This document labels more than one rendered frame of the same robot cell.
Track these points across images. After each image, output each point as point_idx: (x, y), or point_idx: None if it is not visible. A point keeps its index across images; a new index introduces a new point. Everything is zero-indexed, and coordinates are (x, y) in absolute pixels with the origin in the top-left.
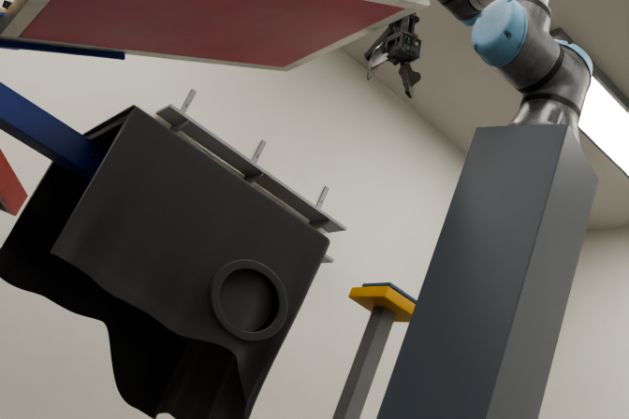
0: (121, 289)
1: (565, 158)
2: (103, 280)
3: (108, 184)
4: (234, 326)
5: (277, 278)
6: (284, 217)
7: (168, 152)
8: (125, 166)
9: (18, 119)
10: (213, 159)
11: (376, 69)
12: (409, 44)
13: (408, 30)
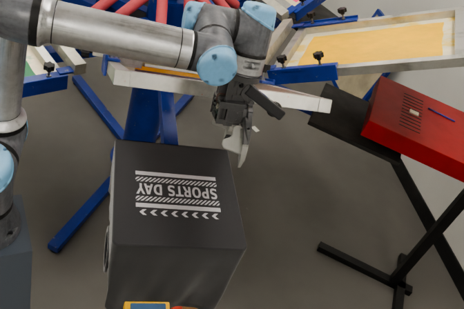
0: (109, 215)
1: None
2: (109, 209)
3: (112, 171)
4: (103, 256)
5: (107, 245)
6: (112, 215)
7: (113, 163)
8: (112, 165)
9: (161, 135)
10: (114, 172)
11: (228, 129)
12: (215, 106)
13: (225, 89)
